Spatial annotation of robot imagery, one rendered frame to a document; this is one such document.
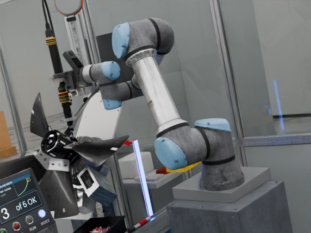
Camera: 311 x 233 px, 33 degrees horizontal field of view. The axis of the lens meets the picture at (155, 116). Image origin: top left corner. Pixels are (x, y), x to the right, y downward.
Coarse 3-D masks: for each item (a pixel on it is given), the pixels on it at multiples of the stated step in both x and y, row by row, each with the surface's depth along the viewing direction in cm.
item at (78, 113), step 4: (96, 88) 242; (92, 92) 246; (96, 92) 235; (92, 96) 235; (88, 100) 246; (84, 104) 236; (80, 108) 239; (84, 108) 249; (80, 112) 244; (76, 116) 242; (72, 120) 238; (76, 120) 246
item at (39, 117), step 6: (36, 102) 260; (36, 108) 259; (42, 108) 253; (36, 114) 259; (42, 114) 252; (36, 120) 260; (42, 120) 252; (30, 126) 268; (36, 126) 262; (42, 126) 254; (48, 126) 247; (36, 132) 263; (42, 132) 257
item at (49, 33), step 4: (48, 24) 227; (48, 28) 227; (48, 32) 226; (52, 32) 227; (48, 36) 226; (52, 36) 230; (64, 104) 230; (68, 104) 231; (64, 108) 231; (68, 108) 231; (64, 112) 231; (68, 112) 231; (68, 116) 231; (68, 124) 232; (72, 124) 233
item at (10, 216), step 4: (4, 204) 154; (8, 204) 155; (0, 208) 152; (4, 208) 153; (8, 208) 154; (0, 212) 152; (4, 212) 153; (8, 212) 154; (12, 212) 155; (0, 216) 151; (4, 216) 152; (8, 216) 153; (12, 216) 154; (0, 220) 151; (4, 220) 152; (8, 220) 153
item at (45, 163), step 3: (39, 153) 242; (42, 153) 242; (36, 156) 243; (39, 156) 243; (42, 156) 243; (45, 156) 242; (48, 156) 242; (39, 159) 243; (42, 159) 243; (48, 159) 242; (42, 162) 243; (45, 162) 243; (48, 162) 243; (42, 165) 243; (45, 165) 243; (48, 165) 243; (45, 168) 244; (48, 168) 243
